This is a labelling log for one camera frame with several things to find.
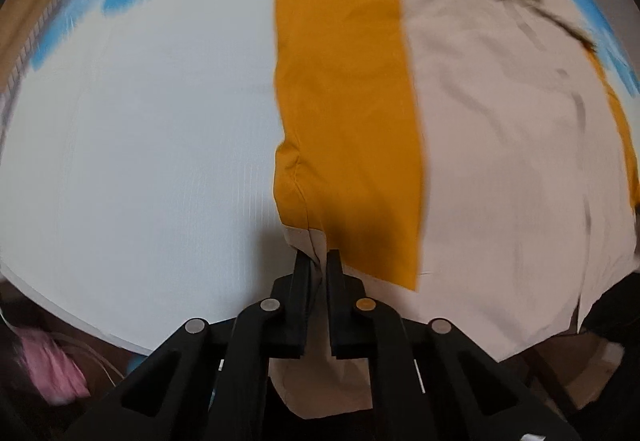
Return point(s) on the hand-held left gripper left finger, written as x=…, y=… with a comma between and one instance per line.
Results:
x=240, y=371

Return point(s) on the wooden headboard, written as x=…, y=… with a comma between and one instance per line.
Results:
x=25, y=6

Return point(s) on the light blue floral bed sheet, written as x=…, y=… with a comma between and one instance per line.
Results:
x=150, y=146

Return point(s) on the dark cloth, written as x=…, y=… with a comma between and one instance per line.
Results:
x=615, y=306

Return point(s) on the beige and mustard hooded jacket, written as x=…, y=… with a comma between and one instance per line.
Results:
x=350, y=121

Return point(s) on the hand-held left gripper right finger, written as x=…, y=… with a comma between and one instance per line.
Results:
x=400, y=371

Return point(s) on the pink cloth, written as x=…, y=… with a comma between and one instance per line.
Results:
x=52, y=366

